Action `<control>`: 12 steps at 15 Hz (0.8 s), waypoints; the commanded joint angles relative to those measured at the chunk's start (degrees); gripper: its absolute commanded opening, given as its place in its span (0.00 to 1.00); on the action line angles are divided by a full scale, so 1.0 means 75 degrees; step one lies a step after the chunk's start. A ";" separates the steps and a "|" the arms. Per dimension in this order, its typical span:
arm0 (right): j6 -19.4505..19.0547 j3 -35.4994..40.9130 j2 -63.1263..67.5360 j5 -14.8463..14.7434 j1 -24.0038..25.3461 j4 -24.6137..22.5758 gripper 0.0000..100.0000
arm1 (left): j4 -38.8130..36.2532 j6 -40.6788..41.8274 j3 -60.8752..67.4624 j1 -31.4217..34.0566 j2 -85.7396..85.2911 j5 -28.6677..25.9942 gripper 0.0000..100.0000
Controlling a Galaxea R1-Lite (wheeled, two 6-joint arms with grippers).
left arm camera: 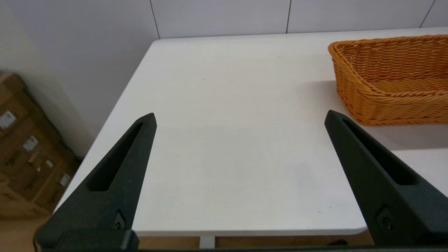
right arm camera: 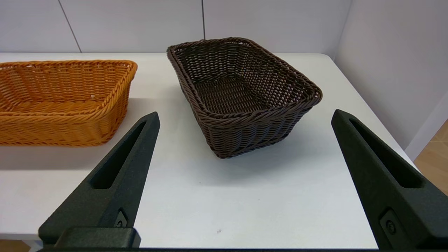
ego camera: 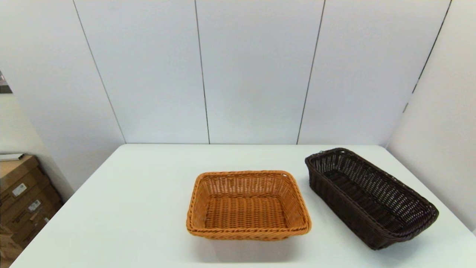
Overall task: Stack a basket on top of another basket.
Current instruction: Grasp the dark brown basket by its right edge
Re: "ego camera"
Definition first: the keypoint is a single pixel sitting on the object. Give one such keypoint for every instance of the orange wicker basket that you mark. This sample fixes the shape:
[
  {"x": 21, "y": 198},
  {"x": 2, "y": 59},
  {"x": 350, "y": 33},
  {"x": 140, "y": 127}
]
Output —
[{"x": 245, "y": 208}]

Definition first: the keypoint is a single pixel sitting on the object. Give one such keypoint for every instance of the dark brown wicker basket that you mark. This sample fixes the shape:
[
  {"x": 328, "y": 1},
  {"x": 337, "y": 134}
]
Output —
[{"x": 372, "y": 201}]

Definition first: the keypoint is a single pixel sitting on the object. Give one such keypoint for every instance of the brown cardboard box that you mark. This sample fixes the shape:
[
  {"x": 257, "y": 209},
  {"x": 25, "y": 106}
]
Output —
[
  {"x": 18, "y": 190},
  {"x": 7, "y": 242},
  {"x": 41, "y": 227},
  {"x": 15, "y": 175},
  {"x": 34, "y": 205}
]

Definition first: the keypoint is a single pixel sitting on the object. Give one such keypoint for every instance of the dark gray wall fixture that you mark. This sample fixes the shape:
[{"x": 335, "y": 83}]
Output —
[{"x": 4, "y": 83}]

